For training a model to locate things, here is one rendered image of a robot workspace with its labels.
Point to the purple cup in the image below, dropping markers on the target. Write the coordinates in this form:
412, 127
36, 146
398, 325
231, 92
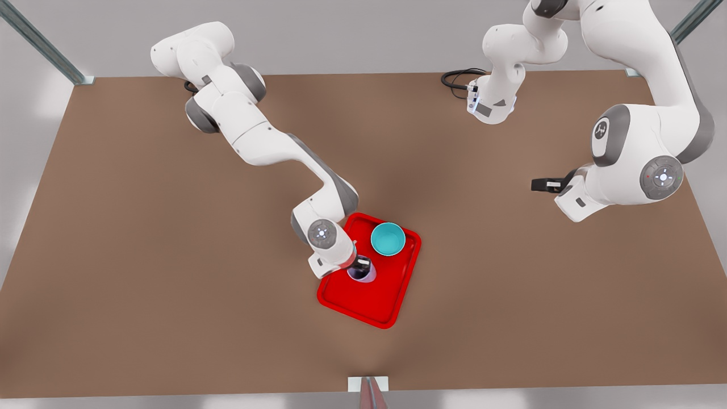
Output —
363, 275

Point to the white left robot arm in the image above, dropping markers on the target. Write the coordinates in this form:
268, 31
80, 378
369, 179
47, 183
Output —
642, 142

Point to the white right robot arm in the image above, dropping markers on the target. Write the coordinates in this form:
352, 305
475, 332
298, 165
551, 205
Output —
255, 136

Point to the red plastic tray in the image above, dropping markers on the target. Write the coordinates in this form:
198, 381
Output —
372, 284

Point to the teal bowl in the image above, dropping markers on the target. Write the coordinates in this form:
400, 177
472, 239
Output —
388, 238

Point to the silver frame post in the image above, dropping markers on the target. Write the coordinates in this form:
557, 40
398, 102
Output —
42, 42
684, 23
370, 392

